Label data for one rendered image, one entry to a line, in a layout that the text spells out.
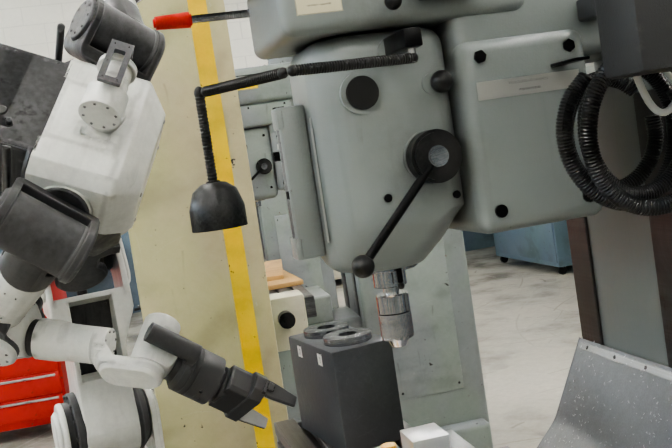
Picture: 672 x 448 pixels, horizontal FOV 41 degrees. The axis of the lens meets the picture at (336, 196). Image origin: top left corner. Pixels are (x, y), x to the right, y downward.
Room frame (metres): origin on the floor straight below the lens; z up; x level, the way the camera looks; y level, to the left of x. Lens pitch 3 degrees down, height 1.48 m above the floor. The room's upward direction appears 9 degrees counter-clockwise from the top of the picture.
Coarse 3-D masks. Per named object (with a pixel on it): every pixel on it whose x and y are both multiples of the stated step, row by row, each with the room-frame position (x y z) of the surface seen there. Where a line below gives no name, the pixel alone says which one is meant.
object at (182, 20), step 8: (160, 16) 1.29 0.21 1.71; (168, 16) 1.29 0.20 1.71; (176, 16) 1.29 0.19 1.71; (184, 16) 1.29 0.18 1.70; (192, 16) 1.30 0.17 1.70; (200, 16) 1.30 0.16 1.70; (208, 16) 1.30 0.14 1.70; (216, 16) 1.30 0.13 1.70; (224, 16) 1.31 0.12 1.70; (232, 16) 1.31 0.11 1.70; (240, 16) 1.31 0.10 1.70; (248, 16) 1.32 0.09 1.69; (160, 24) 1.28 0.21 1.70; (168, 24) 1.28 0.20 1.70; (176, 24) 1.29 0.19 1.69; (184, 24) 1.29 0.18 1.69
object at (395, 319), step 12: (408, 300) 1.25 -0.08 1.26; (384, 312) 1.24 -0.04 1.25; (396, 312) 1.23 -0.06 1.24; (408, 312) 1.24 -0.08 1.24; (384, 324) 1.24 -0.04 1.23; (396, 324) 1.23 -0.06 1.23; (408, 324) 1.24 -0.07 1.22; (384, 336) 1.24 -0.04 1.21; (396, 336) 1.23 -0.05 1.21; (408, 336) 1.24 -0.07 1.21
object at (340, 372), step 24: (312, 336) 1.68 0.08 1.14; (336, 336) 1.61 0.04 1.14; (360, 336) 1.58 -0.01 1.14; (312, 360) 1.63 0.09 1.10; (336, 360) 1.54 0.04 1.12; (360, 360) 1.56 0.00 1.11; (384, 360) 1.58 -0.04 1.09; (312, 384) 1.65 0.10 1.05; (336, 384) 1.54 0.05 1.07; (360, 384) 1.56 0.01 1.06; (384, 384) 1.58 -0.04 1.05; (312, 408) 1.67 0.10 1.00; (336, 408) 1.55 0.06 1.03; (360, 408) 1.56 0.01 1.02; (384, 408) 1.57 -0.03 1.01; (312, 432) 1.69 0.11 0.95; (336, 432) 1.57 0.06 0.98; (360, 432) 1.55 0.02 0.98; (384, 432) 1.57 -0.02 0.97
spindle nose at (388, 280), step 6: (372, 276) 1.25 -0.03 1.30; (378, 276) 1.24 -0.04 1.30; (384, 276) 1.23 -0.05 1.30; (390, 276) 1.23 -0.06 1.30; (396, 276) 1.23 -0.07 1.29; (378, 282) 1.24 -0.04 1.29; (384, 282) 1.23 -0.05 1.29; (390, 282) 1.23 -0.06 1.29; (396, 282) 1.23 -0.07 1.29; (402, 282) 1.24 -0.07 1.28; (378, 288) 1.24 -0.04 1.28; (384, 288) 1.23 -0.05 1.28
